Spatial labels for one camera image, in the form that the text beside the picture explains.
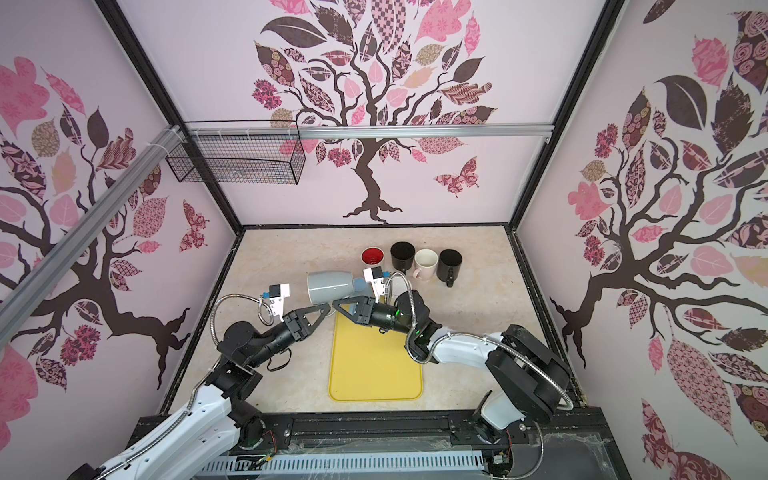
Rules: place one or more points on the back aluminium rail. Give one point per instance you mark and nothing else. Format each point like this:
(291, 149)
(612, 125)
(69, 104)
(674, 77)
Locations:
(380, 132)

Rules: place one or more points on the yellow tray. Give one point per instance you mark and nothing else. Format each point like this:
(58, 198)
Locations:
(368, 366)

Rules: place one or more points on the grey mug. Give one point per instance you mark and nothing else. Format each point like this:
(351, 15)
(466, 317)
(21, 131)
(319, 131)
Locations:
(328, 286)

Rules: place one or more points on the light blue mug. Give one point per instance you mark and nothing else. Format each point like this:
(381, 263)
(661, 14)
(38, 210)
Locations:
(361, 287)

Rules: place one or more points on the left aluminium rail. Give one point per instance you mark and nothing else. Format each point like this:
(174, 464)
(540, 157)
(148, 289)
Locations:
(24, 299)

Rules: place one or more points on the white slotted cable duct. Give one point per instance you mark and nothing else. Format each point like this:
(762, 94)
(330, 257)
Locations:
(228, 467)

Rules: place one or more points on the pale pink mug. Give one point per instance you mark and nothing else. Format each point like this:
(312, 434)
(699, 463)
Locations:
(425, 264)

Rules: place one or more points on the cream white mug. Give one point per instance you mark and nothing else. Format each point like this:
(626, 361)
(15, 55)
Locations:
(372, 257)

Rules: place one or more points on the white ribbed-bottom mug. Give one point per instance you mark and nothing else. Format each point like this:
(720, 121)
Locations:
(396, 287)

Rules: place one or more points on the aluminium rail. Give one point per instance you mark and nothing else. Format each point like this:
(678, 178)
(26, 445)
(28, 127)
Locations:
(380, 132)
(24, 299)

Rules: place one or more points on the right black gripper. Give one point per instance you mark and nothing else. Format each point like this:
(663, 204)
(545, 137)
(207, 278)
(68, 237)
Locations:
(366, 306)

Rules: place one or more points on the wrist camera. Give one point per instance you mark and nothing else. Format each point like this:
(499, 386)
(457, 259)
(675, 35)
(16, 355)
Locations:
(378, 280)
(274, 299)

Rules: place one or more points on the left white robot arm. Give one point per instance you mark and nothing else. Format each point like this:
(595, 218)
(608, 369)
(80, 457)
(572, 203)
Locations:
(204, 396)

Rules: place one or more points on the dark green white-bottom mug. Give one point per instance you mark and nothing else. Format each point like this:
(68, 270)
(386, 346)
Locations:
(402, 255)

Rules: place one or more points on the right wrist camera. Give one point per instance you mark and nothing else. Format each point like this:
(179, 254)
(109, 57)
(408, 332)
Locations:
(378, 280)

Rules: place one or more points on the black mug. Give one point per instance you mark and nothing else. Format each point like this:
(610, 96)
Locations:
(449, 265)

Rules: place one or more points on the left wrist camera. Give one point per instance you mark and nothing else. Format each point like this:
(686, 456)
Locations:
(274, 299)

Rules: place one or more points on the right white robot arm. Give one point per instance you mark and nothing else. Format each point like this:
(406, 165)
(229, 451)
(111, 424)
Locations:
(532, 382)

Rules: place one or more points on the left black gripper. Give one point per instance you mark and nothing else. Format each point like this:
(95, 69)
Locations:
(291, 318)

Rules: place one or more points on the black wire basket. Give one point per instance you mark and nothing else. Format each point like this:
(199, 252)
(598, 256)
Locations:
(239, 152)

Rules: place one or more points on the black base frame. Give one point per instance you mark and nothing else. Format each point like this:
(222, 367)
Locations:
(458, 427)

